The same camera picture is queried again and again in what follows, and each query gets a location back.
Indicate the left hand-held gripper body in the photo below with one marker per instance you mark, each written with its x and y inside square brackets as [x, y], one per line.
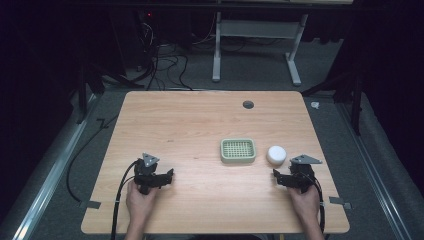
[146, 173]

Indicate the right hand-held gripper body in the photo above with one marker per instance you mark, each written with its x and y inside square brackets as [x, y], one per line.
[301, 173]

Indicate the round white soap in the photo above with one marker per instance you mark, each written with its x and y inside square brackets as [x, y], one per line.
[276, 155]

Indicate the green soap dish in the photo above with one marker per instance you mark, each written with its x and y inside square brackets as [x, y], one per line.
[238, 151]

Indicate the person's left hand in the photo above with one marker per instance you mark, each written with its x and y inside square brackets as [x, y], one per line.
[140, 205]

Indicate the person's right hand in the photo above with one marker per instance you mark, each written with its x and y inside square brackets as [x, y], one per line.
[305, 206]

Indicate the crumpled white paper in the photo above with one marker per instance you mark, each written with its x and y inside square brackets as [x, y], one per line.
[315, 105]

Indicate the grey table grommet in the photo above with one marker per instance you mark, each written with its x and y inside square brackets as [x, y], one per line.
[248, 104]

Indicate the black metal stand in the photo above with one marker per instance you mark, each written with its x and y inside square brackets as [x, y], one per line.
[83, 90]
[356, 100]

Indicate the grey metal table bracket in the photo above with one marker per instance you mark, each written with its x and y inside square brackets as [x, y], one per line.
[90, 204]
[340, 201]

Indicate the aluminium floor rail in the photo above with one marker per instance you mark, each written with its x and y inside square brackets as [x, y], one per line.
[43, 186]
[373, 166]

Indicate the white metal desk frame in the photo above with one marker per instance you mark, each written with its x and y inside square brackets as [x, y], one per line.
[256, 29]

